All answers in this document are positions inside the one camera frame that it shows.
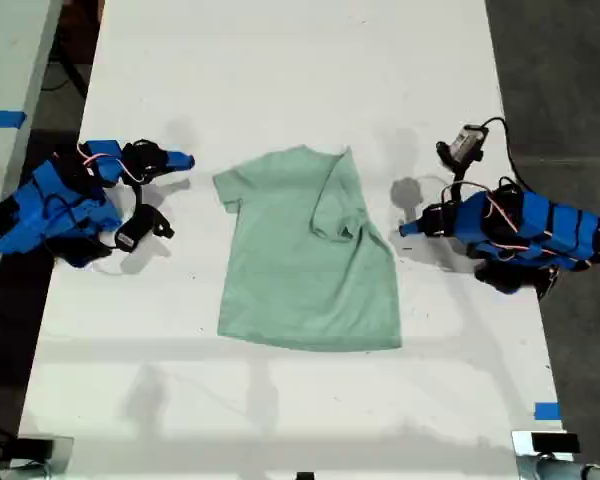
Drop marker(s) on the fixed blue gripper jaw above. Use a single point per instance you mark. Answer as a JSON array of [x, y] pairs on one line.
[[180, 157], [414, 223]]

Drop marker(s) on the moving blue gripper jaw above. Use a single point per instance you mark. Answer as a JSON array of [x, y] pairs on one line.
[[177, 168], [414, 231]]

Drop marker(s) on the pale green T-shirt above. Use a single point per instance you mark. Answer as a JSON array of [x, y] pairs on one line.
[[305, 280]]

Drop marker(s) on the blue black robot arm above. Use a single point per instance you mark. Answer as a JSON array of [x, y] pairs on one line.
[[545, 225], [40, 210]]

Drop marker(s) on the long blue tape strip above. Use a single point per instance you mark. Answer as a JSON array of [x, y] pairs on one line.
[[2, 119]]

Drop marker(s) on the white side table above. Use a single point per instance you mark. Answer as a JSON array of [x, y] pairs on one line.
[[5, 60]]

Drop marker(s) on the short blue tape strip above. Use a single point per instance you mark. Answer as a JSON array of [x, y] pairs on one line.
[[547, 411]]

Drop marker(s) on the metal table clamp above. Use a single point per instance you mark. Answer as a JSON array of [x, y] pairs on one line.
[[62, 452], [522, 450]]

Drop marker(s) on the black arm camera stalk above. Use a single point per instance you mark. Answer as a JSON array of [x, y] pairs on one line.
[[138, 197], [457, 172]]

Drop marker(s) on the black arm camera box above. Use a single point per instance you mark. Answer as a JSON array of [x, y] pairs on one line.
[[139, 225]]

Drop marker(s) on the grey arm camera box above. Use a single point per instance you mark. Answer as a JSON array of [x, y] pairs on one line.
[[467, 142]]

